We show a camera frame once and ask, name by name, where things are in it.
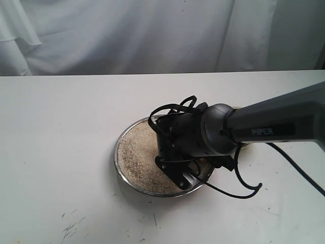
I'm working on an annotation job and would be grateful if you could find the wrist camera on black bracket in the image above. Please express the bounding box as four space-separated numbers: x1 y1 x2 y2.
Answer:
155 156 202 191

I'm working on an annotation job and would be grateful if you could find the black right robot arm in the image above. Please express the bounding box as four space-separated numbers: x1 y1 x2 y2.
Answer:
148 83 324 169

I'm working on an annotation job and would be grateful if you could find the white ceramic rice bowl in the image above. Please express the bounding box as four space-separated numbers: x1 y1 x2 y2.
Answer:
232 106 252 149

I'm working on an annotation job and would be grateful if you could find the round metal rice tray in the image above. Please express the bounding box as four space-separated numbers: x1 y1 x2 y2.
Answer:
114 117 213 197

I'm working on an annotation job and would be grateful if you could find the black flat ribbon cable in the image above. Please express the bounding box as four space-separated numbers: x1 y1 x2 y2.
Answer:
148 95 204 139

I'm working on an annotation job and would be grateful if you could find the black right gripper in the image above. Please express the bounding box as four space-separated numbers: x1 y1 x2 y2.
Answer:
187 156 235 175

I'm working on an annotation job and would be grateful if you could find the white backdrop cloth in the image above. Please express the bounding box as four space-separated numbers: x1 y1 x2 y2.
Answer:
1 1 324 76

